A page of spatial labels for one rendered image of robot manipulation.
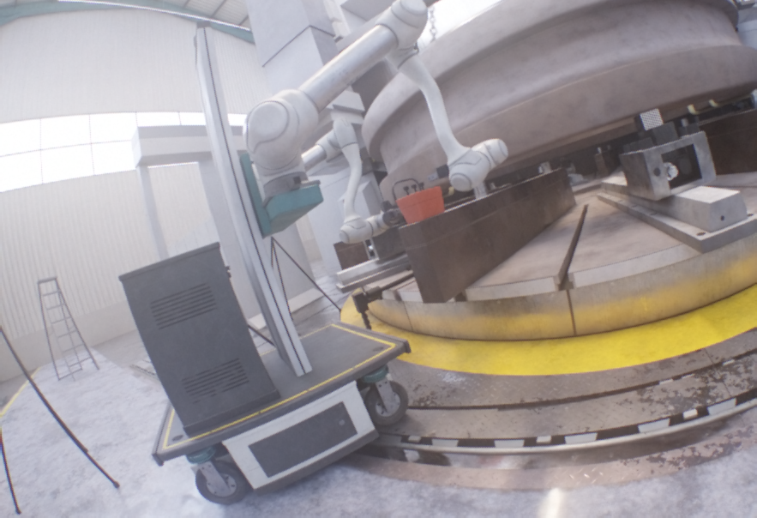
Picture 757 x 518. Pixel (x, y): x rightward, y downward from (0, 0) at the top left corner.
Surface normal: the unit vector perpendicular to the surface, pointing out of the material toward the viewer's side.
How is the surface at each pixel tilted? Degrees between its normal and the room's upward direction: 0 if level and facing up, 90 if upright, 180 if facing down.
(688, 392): 0
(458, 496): 0
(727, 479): 0
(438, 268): 90
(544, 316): 90
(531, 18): 90
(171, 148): 90
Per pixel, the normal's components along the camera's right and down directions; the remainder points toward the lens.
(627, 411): -0.33, -0.95
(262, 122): 0.16, 0.03
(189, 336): 0.47, -0.14
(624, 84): -0.46, 0.18
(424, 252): -0.74, 0.27
